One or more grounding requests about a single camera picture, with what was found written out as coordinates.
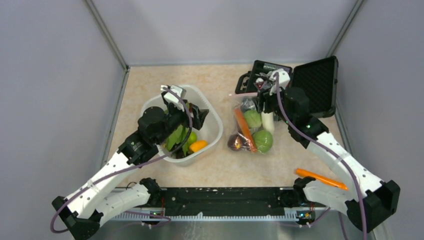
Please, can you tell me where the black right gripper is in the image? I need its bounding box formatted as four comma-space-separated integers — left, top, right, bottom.
252, 82, 294, 125

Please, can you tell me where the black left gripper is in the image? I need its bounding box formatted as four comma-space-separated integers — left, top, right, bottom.
154, 99, 208, 145

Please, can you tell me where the clear zip top bag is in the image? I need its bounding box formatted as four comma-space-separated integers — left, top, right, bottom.
228, 93, 275, 154

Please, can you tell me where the orange carrot toy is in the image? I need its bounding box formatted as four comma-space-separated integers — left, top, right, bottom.
233, 108, 258, 153

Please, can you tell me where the green cabbage toy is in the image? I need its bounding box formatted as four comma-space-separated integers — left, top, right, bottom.
252, 129, 274, 153
243, 109, 262, 129

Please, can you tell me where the white plastic basket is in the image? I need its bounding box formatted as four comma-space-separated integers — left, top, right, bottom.
137, 84, 223, 167

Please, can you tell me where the dark purple round fruit toy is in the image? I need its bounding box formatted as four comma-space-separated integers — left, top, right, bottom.
226, 133, 249, 152

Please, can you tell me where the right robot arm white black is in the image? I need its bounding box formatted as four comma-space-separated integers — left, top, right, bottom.
257, 87, 401, 234

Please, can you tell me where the orange object behind right arm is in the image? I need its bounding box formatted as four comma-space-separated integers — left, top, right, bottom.
295, 168, 348, 191

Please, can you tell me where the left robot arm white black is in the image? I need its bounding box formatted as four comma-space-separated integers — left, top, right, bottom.
50, 89, 209, 240

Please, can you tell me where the white radish toy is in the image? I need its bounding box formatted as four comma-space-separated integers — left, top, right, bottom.
261, 111, 275, 135

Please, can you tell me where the green leafy vegetable toy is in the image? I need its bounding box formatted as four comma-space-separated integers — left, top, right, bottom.
165, 125, 189, 159

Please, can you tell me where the small green lime toy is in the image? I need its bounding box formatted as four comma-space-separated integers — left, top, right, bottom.
186, 131, 198, 146

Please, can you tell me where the small orange fruit toy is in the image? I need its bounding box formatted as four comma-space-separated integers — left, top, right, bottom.
189, 140, 208, 153

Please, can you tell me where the black poker chip case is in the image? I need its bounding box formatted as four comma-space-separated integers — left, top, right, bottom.
235, 55, 339, 118

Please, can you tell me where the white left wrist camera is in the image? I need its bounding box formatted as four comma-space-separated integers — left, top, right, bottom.
160, 85, 187, 112

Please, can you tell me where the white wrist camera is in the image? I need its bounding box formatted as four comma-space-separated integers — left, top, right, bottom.
268, 68, 291, 96
160, 85, 187, 112

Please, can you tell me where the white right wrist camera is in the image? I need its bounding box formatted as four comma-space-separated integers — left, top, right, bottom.
268, 68, 291, 96

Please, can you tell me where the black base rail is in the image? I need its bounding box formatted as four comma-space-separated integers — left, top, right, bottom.
129, 178, 327, 218

